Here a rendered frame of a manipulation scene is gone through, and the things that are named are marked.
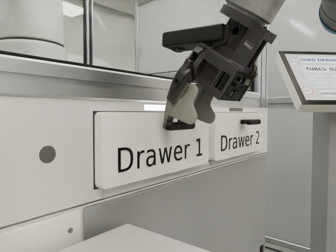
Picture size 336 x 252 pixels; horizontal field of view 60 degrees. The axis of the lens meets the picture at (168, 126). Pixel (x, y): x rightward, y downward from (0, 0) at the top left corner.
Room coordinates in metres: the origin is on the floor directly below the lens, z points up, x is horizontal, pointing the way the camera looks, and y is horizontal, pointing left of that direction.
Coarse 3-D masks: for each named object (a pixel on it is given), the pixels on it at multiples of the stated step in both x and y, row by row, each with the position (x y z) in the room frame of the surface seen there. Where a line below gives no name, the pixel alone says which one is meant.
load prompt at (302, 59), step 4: (296, 56) 1.25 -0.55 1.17; (300, 56) 1.26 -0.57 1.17; (304, 56) 1.26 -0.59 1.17; (308, 56) 1.26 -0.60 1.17; (312, 56) 1.26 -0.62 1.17; (316, 56) 1.26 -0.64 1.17; (320, 56) 1.27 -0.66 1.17; (324, 56) 1.27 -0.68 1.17; (328, 56) 1.27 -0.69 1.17; (332, 56) 1.27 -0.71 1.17; (300, 60) 1.24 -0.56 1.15; (304, 60) 1.24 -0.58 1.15; (308, 60) 1.24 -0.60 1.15; (312, 60) 1.24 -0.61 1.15; (316, 60) 1.25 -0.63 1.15; (320, 60) 1.25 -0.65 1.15; (324, 60) 1.25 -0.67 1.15; (328, 60) 1.25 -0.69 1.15; (332, 60) 1.25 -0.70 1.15
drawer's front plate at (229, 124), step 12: (216, 120) 0.66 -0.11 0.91; (228, 120) 0.70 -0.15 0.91; (216, 132) 0.66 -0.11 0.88; (228, 132) 0.70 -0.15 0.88; (240, 132) 0.75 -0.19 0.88; (252, 132) 0.82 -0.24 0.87; (216, 144) 0.66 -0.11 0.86; (228, 144) 0.70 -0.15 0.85; (252, 144) 0.82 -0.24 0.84; (216, 156) 0.66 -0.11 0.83; (228, 156) 0.70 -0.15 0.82
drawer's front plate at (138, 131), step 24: (96, 120) 0.41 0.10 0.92; (120, 120) 0.43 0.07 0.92; (144, 120) 0.47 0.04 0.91; (96, 144) 0.41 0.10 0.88; (120, 144) 0.43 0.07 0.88; (144, 144) 0.47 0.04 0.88; (168, 144) 0.52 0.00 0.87; (192, 144) 0.58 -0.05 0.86; (96, 168) 0.41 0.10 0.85; (144, 168) 0.47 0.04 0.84; (168, 168) 0.52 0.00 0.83
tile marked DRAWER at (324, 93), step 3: (318, 90) 1.13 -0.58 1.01; (321, 90) 1.13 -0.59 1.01; (324, 90) 1.13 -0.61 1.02; (327, 90) 1.13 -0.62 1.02; (330, 90) 1.13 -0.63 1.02; (333, 90) 1.13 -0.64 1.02; (321, 93) 1.12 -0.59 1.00; (324, 93) 1.12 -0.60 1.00; (327, 93) 1.12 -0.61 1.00; (330, 93) 1.12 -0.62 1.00; (333, 93) 1.12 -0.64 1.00; (321, 96) 1.11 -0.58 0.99; (324, 96) 1.11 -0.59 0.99; (327, 96) 1.11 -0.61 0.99; (330, 96) 1.11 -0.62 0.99; (333, 96) 1.11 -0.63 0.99
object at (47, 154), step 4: (44, 148) 0.36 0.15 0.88; (48, 148) 0.36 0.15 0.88; (52, 148) 0.36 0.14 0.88; (40, 152) 0.35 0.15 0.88; (44, 152) 0.36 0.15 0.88; (48, 152) 0.36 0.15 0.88; (52, 152) 0.36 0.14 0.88; (40, 156) 0.35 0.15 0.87; (44, 156) 0.36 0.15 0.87; (48, 156) 0.36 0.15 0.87; (52, 156) 0.36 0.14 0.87; (44, 160) 0.36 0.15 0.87; (48, 160) 0.36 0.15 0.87; (52, 160) 0.36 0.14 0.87
